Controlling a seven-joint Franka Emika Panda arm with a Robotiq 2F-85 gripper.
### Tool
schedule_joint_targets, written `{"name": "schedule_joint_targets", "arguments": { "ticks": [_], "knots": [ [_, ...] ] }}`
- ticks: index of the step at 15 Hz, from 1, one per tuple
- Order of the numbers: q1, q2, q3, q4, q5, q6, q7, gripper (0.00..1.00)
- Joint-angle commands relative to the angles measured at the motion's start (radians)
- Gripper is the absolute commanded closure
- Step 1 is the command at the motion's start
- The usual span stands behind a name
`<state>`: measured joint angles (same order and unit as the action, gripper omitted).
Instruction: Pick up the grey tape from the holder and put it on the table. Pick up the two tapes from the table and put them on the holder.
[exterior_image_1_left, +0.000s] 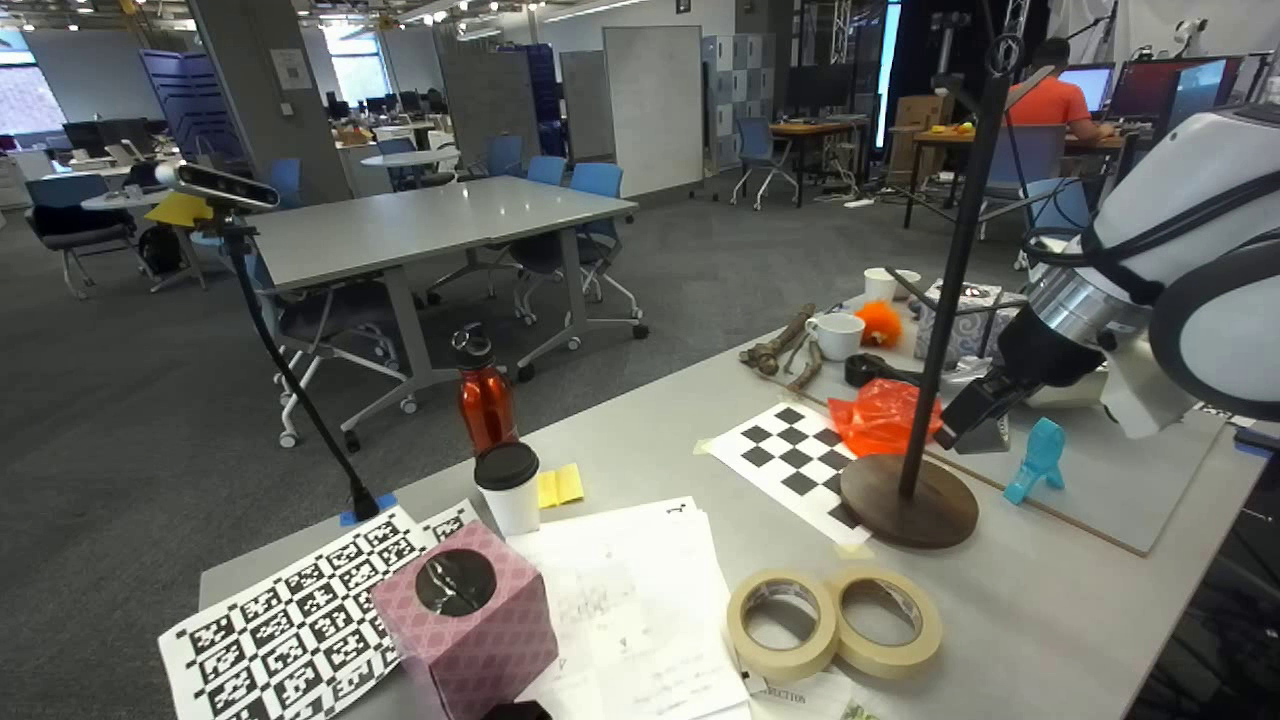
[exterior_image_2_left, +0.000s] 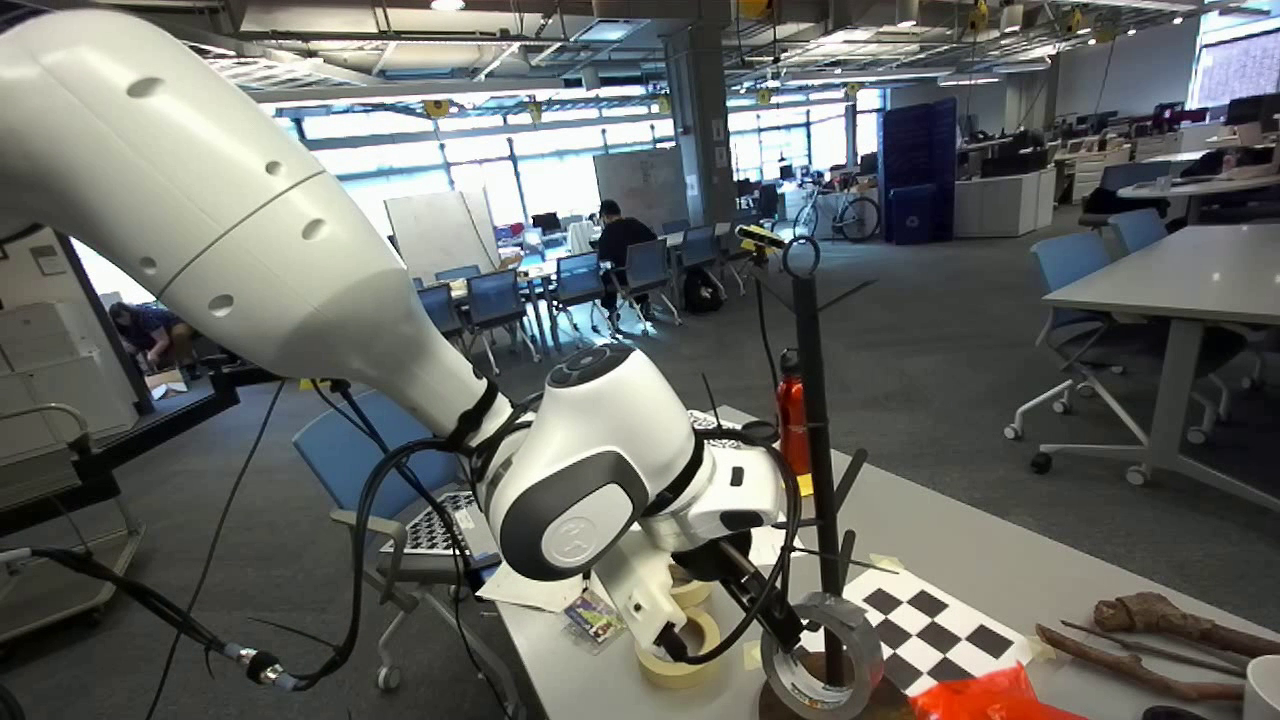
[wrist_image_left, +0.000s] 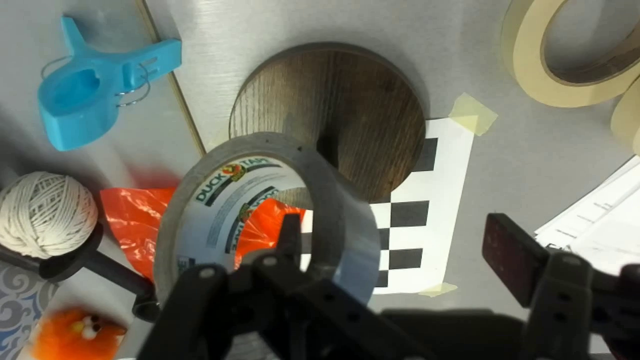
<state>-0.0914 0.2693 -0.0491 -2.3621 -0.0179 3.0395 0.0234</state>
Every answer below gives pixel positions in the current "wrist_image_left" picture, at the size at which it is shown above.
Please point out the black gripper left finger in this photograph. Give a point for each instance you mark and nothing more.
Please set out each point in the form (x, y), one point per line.
(291, 240)

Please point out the blue plastic spring clamp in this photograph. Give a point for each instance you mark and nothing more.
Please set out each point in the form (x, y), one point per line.
(80, 100)

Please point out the black white checkerboard sheet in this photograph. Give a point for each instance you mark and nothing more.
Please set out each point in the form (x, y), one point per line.
(433, 200)

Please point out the beige masking tape roll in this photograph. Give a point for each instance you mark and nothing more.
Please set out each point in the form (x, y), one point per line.
(532, 67)

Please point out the white paper sheets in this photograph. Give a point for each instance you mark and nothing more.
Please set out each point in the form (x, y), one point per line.
(600, 226)

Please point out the orange plastic bag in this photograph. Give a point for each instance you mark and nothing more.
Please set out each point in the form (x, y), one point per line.
(133, 226)

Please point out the orange fuzzy ball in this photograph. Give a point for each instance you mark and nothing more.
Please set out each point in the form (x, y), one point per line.
(73, 336)

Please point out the grey duct tape roll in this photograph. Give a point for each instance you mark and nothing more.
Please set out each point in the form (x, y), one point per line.
(221, 200)

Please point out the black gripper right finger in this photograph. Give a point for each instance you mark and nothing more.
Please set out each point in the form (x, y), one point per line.
(513, 257)

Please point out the grey swirl patterned cloth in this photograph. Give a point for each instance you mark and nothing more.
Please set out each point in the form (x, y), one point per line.
(17, 313)

